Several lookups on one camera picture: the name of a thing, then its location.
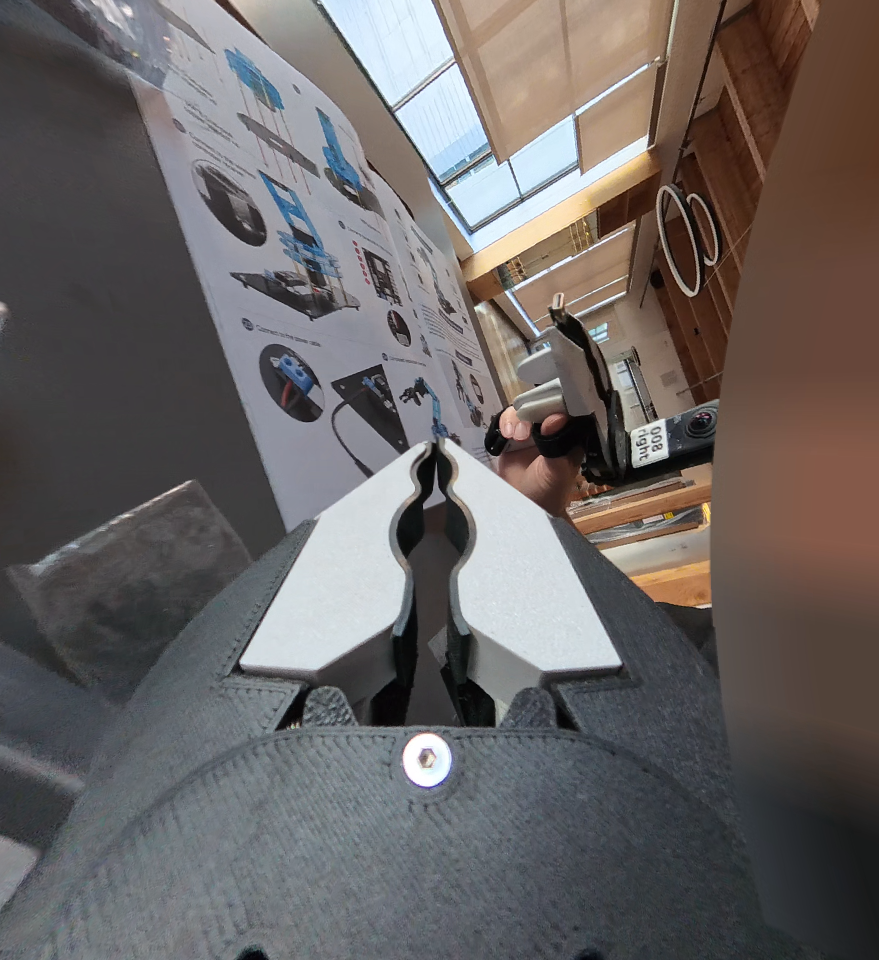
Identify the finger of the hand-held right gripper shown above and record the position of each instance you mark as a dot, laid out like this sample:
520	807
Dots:
609	382
571	375

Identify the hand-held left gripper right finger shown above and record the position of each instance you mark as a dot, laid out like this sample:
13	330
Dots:
537	600

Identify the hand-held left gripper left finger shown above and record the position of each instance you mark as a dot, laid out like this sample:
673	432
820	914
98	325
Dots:
334	585

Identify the dark grey desk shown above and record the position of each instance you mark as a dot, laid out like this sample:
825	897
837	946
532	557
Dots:
72	262

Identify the person's right hand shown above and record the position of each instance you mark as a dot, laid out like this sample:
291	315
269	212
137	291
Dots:
537	480

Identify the wooden table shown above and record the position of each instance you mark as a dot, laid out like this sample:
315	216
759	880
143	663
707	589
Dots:
649	499

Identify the beige roller blind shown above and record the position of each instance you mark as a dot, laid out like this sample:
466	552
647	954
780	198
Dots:
574	270
544	67

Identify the clear bag with red stripe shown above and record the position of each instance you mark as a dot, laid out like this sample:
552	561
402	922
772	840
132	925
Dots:
132	577

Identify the open instruction manual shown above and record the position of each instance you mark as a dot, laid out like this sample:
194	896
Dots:
297	262

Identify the pile of small clear bags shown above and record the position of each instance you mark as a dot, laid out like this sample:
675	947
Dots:
12	690

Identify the black shiny plastic bag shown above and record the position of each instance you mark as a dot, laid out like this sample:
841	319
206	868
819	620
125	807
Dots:
109	30

